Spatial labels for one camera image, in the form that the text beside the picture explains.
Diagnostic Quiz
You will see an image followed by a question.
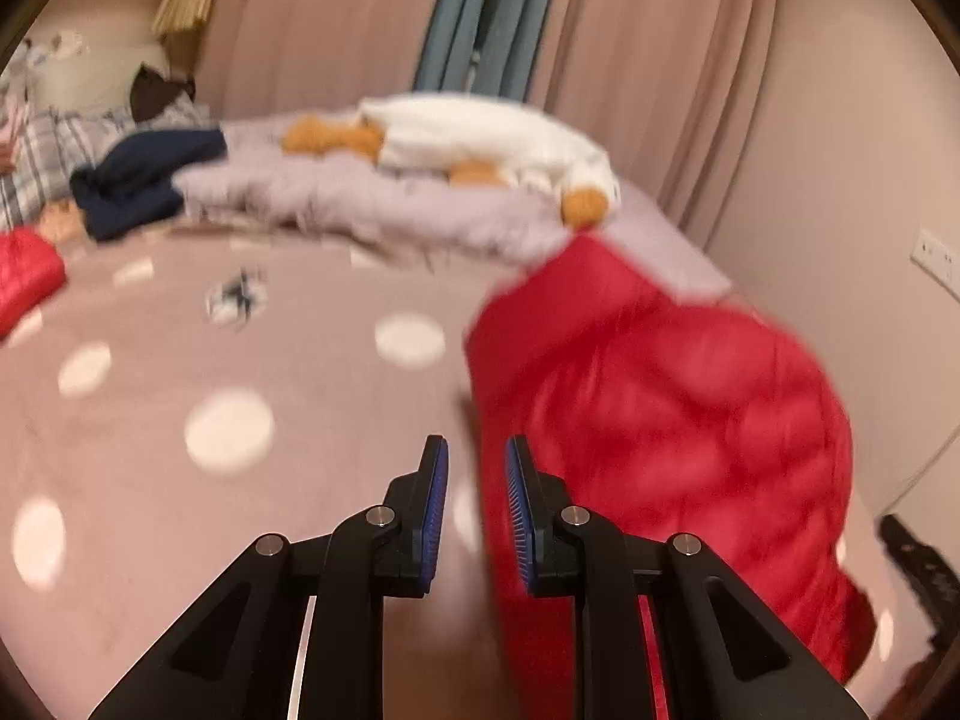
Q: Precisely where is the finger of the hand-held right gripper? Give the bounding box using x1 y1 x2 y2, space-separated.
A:
876 513 960 662

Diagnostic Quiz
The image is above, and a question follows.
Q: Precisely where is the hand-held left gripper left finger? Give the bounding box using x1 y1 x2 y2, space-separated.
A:
90 433 451 720

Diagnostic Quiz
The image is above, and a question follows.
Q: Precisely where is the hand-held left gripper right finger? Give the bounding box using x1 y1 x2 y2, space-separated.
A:
505 433 865 720

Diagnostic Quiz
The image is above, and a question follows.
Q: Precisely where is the red down jacket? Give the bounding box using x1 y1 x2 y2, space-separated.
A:
463 231 878 720

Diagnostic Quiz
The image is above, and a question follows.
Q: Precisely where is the polka dot bed cover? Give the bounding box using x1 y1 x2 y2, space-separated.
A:
0 221 931 720

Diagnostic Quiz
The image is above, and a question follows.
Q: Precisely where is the grey quilt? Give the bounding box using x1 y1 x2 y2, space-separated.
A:
172 118 734 298

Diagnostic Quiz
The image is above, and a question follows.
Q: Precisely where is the white goose plush toy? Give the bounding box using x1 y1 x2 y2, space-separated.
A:
281 93 625 231

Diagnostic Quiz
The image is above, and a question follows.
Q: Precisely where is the navy blue cloth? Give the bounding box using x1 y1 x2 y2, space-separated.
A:
70 127 228 242

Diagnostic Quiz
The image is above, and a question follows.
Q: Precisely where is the small red quilted cloth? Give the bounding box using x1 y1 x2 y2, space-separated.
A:
0 228 68 340

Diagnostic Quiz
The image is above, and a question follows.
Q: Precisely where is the pink curtain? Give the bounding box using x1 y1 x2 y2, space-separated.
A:
196 0 796 248

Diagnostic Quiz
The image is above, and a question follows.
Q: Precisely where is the blue-grey curtain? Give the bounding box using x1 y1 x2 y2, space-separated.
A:
414 0 565 100

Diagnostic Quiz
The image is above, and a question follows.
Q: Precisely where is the dark brown cloth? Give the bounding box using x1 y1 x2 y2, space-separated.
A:
130 64 197 123

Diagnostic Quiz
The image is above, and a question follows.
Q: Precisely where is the plaid pillow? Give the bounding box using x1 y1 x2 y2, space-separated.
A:
0 99 212 230

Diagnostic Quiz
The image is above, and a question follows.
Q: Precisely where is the white cushion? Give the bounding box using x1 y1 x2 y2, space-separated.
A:
28 34 170 115

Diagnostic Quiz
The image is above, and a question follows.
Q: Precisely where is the white wall cable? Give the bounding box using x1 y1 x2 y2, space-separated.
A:
877 444 960 517

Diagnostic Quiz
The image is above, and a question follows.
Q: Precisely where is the white wall socket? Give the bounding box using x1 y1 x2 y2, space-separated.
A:
910 223 960 302

